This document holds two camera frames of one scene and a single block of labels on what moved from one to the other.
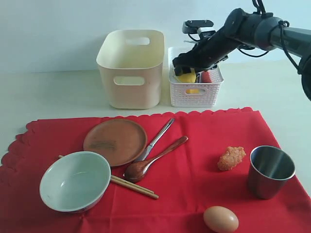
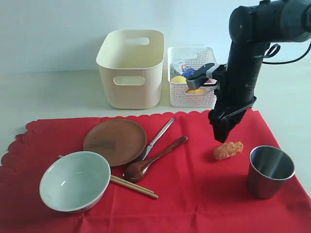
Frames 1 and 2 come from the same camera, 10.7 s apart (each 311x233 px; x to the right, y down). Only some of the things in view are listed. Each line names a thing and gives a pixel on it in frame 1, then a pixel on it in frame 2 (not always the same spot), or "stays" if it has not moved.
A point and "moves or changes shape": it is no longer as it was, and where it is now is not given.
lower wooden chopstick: x=135 y=188 stays
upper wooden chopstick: x=126 y=181 stays
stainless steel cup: x=269 y=168 stays
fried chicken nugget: x=232 y=156 to x=227 y=150
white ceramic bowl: x=75 y=182 stays
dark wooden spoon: x=136 y=171 stays
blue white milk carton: x=175 y=78 moves or changes shape
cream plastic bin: x=130 y=65 stays
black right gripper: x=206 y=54 to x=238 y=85
